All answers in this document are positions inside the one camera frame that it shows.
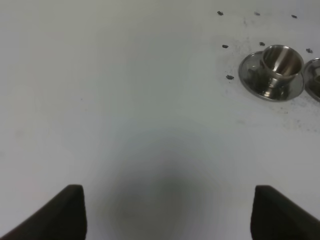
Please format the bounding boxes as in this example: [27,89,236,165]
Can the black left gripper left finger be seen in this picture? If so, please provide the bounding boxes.
[1,184,88,240]

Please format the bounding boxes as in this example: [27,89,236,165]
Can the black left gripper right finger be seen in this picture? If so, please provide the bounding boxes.
[250,185,320,240]

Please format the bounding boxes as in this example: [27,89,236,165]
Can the left stainless steel saucer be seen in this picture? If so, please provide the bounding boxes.
[238,51,305,102]

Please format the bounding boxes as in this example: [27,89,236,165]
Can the stainless steel saucer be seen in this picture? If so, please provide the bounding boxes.
[303,58,320,102]
[238,51,305,102]

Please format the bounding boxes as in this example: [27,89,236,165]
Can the right stainless steel saucer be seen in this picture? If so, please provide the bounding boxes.
[303,58,320,102]

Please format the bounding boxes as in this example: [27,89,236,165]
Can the left stainless steel teacup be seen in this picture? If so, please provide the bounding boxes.
[260,44,304,88]

